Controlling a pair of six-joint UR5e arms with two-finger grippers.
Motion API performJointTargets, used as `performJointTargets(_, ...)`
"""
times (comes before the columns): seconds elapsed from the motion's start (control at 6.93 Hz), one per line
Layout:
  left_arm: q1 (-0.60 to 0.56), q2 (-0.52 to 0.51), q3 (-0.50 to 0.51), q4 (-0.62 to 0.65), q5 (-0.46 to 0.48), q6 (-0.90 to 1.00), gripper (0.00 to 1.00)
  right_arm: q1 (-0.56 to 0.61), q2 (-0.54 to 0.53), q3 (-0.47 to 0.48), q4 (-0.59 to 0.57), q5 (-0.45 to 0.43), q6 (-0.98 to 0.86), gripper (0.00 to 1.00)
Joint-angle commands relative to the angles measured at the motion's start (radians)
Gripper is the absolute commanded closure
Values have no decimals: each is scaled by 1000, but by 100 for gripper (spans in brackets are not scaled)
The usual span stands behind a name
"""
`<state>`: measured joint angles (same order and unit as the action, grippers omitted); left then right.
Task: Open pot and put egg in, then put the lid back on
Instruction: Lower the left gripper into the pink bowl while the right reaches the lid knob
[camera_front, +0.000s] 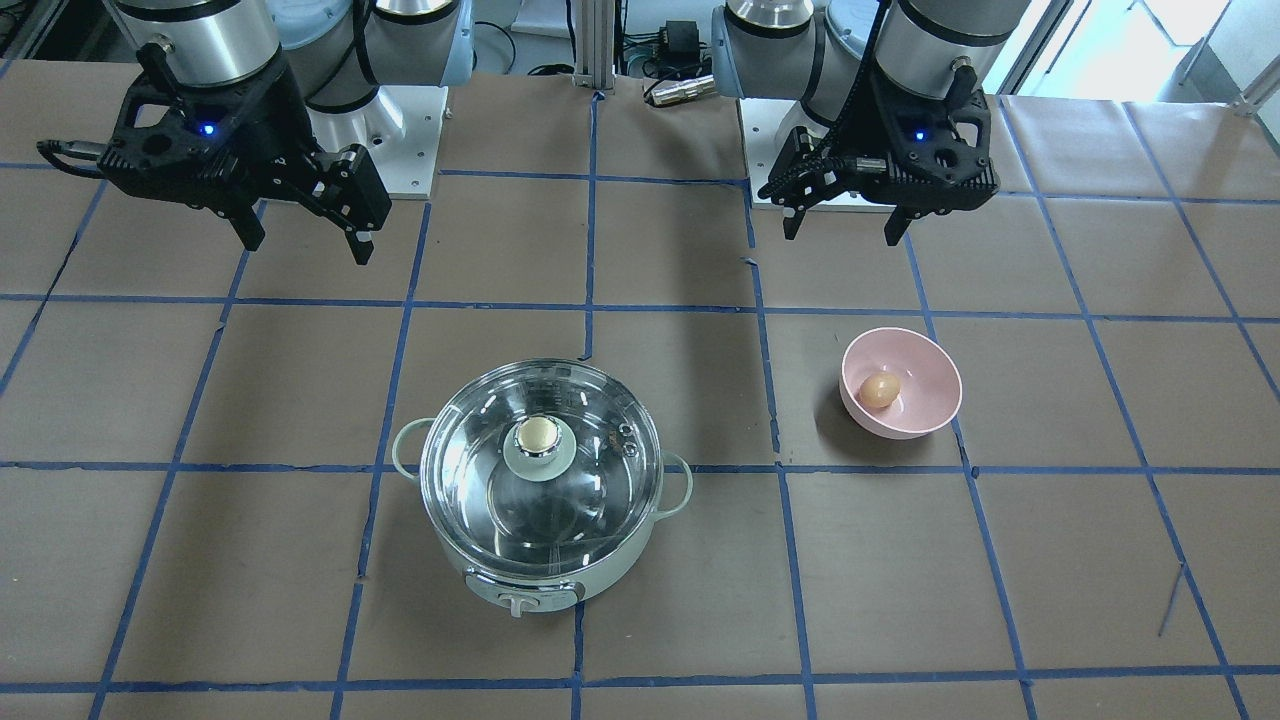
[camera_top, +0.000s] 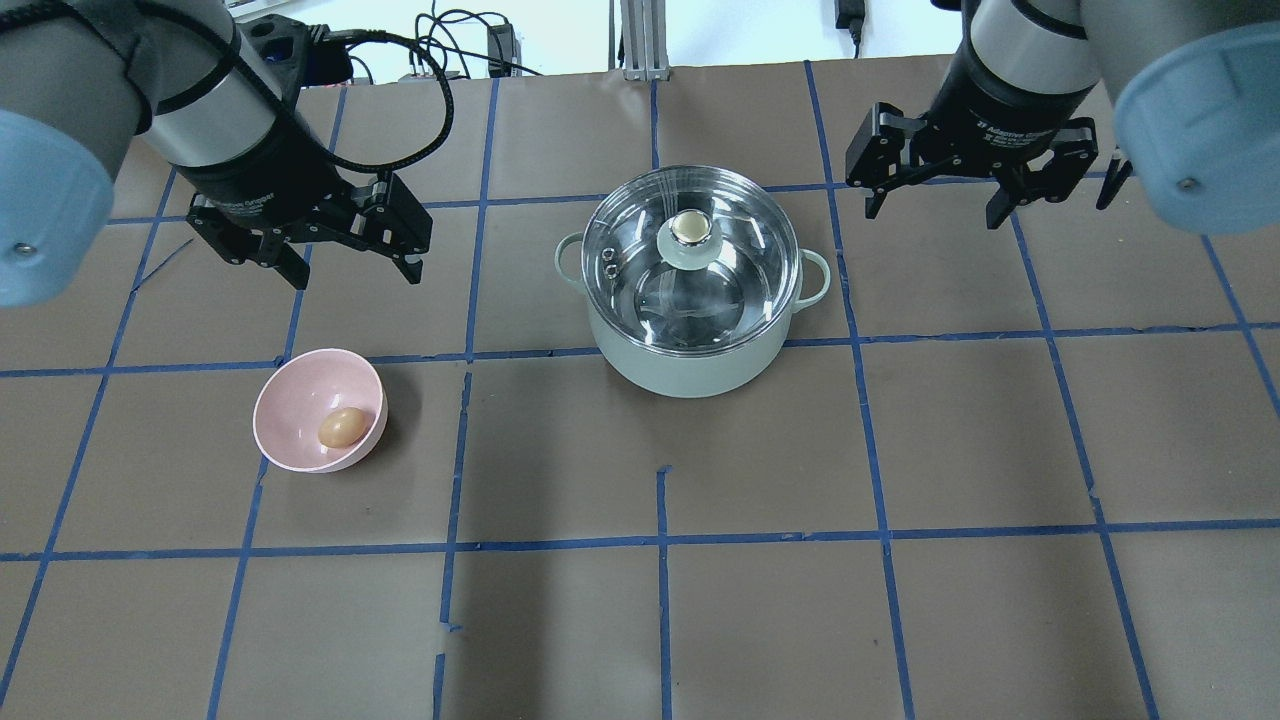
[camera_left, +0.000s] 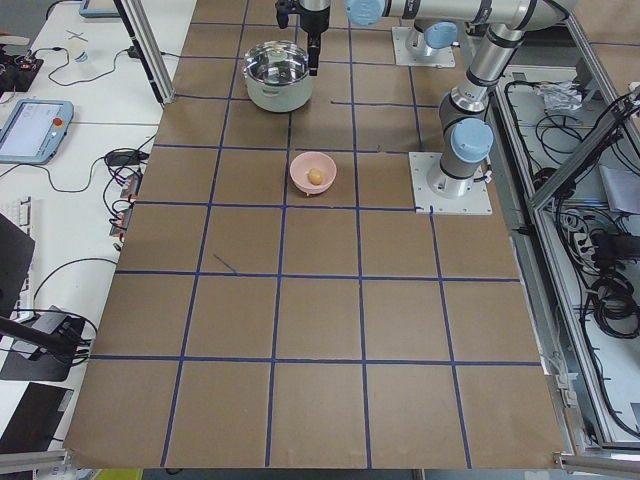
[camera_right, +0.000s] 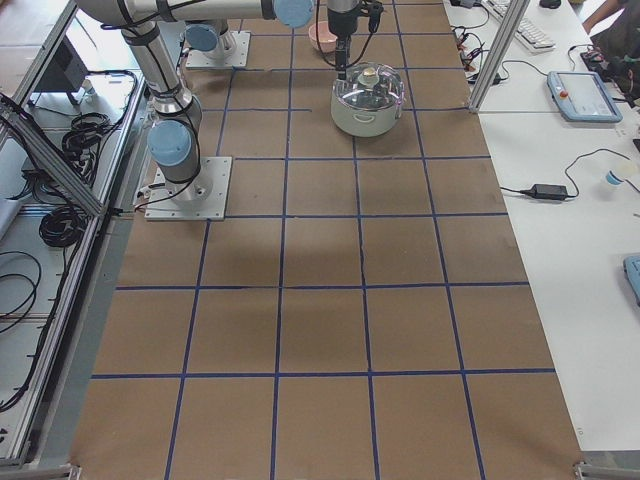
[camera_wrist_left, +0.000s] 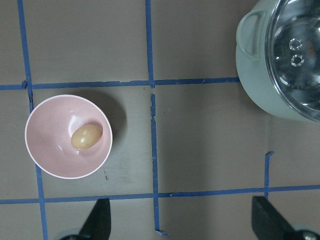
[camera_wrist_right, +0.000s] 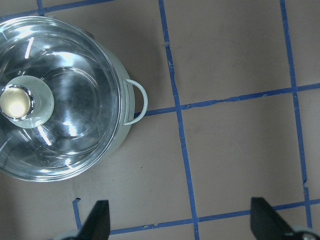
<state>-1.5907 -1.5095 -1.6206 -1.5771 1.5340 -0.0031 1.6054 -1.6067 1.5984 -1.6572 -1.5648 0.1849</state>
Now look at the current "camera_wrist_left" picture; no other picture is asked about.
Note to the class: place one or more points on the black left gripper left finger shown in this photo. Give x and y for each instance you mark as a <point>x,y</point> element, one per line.
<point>98,223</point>

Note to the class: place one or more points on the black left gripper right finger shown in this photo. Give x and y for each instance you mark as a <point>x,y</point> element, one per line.
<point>267,223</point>

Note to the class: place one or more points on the beige egg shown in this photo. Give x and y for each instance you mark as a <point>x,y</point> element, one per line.
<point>85,137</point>

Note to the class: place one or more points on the glass pot lid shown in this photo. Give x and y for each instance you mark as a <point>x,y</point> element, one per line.
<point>293,55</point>

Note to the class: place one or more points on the pale green electric pot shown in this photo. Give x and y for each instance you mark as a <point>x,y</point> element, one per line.
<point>251,62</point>

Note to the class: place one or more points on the pink bowl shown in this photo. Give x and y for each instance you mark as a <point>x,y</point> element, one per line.
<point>48,136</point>

